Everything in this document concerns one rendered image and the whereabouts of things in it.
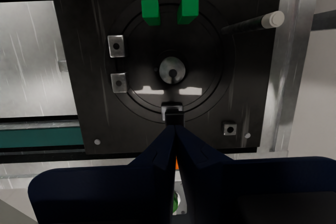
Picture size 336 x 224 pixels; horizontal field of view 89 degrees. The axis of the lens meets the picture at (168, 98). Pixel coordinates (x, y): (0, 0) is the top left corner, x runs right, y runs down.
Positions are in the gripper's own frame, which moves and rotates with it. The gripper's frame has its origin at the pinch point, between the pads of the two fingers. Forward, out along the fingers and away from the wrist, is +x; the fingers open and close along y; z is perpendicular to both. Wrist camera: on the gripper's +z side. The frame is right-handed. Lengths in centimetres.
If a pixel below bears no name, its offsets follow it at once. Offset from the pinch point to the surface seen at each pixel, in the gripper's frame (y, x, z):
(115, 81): 5.4, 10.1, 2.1
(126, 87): 4.4, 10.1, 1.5
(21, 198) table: 35, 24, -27
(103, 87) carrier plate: 8.0, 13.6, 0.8
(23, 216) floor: 134, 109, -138
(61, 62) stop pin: 12.6, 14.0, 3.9
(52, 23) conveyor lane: 15.6, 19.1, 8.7
